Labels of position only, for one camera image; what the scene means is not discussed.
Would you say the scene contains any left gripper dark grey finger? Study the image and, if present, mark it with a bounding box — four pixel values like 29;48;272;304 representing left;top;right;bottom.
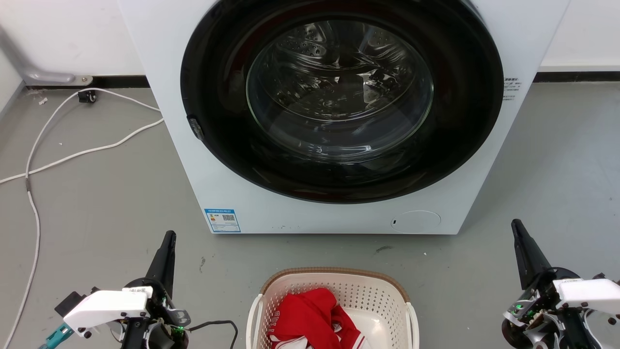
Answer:
144;230;177;297

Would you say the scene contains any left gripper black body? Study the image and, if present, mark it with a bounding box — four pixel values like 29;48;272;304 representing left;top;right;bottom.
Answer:
120;277;191;349

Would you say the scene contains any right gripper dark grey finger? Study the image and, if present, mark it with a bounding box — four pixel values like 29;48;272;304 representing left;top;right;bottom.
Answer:
511;219;553;291

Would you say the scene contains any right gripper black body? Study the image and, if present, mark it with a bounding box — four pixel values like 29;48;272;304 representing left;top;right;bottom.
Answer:
501;266;602;349

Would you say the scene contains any cream perforated plastic laundry basket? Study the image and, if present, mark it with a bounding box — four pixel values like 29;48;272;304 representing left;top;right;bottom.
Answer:
246;267;420;349

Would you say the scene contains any blue energy label sticker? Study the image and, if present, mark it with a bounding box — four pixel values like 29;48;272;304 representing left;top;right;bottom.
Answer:
204;208;241;234

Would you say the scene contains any white round filter cover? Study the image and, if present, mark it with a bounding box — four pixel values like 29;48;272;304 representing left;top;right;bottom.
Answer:
390;210;442;234

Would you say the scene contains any red garment with white trim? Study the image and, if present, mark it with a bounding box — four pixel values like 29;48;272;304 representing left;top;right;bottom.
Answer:
267;288;368;349

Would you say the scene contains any white front-load washing machine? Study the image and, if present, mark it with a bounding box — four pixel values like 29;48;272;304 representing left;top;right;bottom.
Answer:
118;0;572;235

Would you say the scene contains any small printed text sticker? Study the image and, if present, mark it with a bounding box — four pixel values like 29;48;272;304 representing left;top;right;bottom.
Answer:
502;77;522;101

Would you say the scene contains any black round glass washer door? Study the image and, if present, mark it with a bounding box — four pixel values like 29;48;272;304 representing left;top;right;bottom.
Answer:
180;0;505;204

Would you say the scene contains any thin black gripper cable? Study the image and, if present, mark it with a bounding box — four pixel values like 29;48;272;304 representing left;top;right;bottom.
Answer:
186;319;239;349

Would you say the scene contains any thick white power cable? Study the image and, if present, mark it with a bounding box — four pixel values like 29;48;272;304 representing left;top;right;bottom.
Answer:
0;118;165;185

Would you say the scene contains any thin white hose cable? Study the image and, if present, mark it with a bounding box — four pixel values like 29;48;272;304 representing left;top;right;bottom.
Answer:
0;88;162;349

